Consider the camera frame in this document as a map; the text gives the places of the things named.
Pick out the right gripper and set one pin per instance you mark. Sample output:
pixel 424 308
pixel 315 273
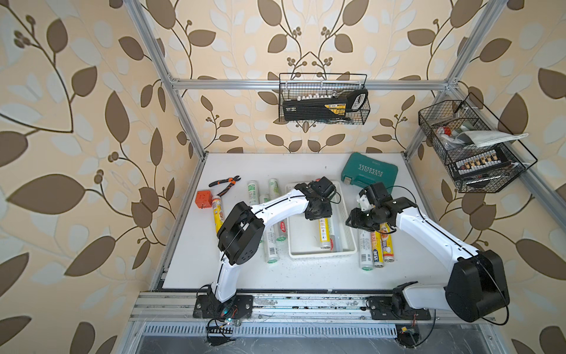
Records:
pixel 354 214

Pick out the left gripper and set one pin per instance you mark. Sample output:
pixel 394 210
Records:
pixel 318 209

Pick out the white plastic basket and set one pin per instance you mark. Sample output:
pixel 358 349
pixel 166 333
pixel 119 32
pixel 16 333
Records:
pixel 303 235

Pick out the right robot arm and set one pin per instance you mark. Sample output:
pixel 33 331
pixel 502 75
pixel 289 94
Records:
pixel 476 286

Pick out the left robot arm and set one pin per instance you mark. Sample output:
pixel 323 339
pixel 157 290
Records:
pixel 242 231

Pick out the white green wrap roll long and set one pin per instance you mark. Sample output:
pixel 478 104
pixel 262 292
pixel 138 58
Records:
pixel 270 244

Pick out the green tool case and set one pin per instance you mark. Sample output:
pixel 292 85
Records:
pixel 362 171

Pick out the black yellow tool box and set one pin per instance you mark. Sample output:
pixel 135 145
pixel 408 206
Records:
pixel 347 107

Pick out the orange black pliers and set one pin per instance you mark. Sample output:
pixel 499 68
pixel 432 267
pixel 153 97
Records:
pixel 229 181

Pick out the socket bit set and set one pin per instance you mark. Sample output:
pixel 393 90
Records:
pixel 480 163

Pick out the red cube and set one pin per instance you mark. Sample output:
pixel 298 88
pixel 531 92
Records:
pixel 203 199

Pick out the white paper bundle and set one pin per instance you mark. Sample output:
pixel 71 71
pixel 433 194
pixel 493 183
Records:
pixel 484 139

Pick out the back wire basket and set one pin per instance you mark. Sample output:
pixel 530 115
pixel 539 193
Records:
pixel 292 84

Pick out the wire basket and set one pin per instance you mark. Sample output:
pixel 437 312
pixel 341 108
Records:
pixel 292 84
pixel 444 121

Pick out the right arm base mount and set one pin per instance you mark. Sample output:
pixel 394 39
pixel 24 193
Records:
pixel 394 308

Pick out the right wire basket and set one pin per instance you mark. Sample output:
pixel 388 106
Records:
pixel 444 121

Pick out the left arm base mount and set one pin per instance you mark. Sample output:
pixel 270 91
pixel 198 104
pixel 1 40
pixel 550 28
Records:
pixel 209 307

